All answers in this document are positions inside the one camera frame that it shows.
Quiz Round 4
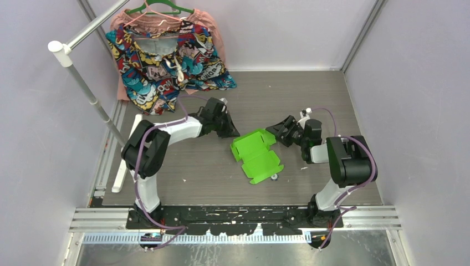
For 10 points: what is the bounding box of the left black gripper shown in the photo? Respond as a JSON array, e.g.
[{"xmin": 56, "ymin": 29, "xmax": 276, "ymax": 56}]
[{"xmin": 212, "ymin": 110, "xmax": 239, "ymax": 139}]

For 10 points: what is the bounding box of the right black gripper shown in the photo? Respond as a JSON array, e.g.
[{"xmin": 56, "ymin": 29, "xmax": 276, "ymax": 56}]
[{"xmin": 266, "ymin": 115, "xmax": 308, "ymax": 147}]

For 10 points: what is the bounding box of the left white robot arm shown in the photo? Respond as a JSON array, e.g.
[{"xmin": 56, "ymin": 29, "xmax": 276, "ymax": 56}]
[{"xmin": 121, "ymin": 98, "xmax": 240, "ymax": 229}]

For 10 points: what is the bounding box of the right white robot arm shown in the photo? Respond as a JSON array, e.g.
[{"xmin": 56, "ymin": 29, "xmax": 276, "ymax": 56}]
[{"xmin": 266, "ymin": 116, "xmax": 378, "ymax": 228}]

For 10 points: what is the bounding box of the colorful patterned shirt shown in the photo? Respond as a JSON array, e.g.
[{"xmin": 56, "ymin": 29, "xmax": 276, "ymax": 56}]
[{"xmin": 105, "ymin": 9, "xmax": 237, "ymax": 115}]

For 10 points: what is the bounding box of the green clothes hanger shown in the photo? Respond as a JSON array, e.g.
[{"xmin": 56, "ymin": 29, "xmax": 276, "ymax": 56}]
[{"xmin": 125, "ymin": 0, "xmax": 195, "ymax": 16}]

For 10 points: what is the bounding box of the metal clothes rack pole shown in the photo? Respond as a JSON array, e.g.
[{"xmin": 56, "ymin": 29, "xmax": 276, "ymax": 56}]
[{"xmin": 48, "ymin": 0, "xmax": 129, "ymax": 146}]

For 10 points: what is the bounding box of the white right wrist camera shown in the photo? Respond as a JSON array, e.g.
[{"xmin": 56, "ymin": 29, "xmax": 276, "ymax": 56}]
[{"xmin": 298, "ymin": 108, "xmax": 312, "ymax": 126}]

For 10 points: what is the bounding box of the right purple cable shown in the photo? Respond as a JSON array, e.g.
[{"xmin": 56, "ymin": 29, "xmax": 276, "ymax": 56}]
[{"xmin": 305, "ymin": 107, "xmax": 380, "ymax": 250}]

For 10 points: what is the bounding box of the purple cable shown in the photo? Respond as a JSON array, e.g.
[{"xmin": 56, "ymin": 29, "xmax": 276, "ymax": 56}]
[
  {"xmin": 305, "ymin": 107, "xmax": 380, "ymax": 250},
  {"xmin": 132, "ymin": 91, "xmax": 210, "ymax": 247}
]

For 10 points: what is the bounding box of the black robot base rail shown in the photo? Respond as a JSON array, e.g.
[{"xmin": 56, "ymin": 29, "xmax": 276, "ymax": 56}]
[{"xmin": 126, "ymin": 202, "xmax": 344, "ymax": 236}]

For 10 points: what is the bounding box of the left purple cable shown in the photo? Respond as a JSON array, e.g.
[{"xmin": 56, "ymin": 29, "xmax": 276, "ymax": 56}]
[{"xmin": 132, "ymin": 91, "xmax": 210, "ymax": 247}]

